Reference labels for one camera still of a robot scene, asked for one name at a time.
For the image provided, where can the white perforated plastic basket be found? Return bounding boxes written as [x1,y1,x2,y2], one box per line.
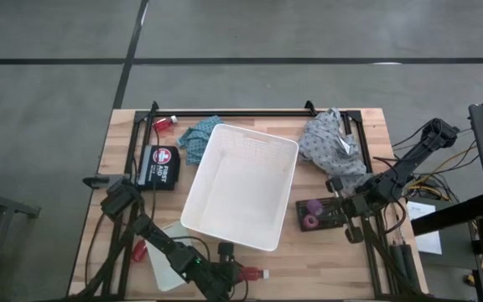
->
[179,122,300,253]

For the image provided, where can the grey patterned cloth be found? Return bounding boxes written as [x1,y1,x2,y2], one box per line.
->
[298,107,369,192]

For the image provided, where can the black bar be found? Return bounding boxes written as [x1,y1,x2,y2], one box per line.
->
[410,193,483,237]

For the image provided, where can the small black plastic basket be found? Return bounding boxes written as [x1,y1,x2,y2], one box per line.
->
[295,196,348,232]

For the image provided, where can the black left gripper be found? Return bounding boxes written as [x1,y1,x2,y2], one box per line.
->
[199,242,251,302]

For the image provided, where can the yellow cable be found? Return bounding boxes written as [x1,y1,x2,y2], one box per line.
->
[407,144,480,200]

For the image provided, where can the red bottle with white cap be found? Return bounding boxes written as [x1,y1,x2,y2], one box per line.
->
[152,115,179,134]
[131,239,148,263]
[237,266,270,282]

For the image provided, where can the black first aid kit pouch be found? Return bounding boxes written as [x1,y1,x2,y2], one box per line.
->
[135,144,182,191]

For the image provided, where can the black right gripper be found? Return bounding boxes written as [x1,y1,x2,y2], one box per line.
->
[325,175,383,245]

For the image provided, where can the white paper sheet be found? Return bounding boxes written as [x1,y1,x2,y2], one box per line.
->
[406,200,444,256]

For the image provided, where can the teal patterned cloth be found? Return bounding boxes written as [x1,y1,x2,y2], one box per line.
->
[176,115,226,166]

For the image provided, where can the purple bandage roll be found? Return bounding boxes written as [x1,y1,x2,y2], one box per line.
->
[306,199,325,216]

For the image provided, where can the black metal table frame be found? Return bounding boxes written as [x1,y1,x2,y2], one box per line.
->
[73,100,425,302]

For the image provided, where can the black cylindrical handles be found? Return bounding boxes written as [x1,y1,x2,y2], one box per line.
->
[388,242,422,295]

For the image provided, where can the black cable bundle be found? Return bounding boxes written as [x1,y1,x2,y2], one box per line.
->
[373,128,477,202]

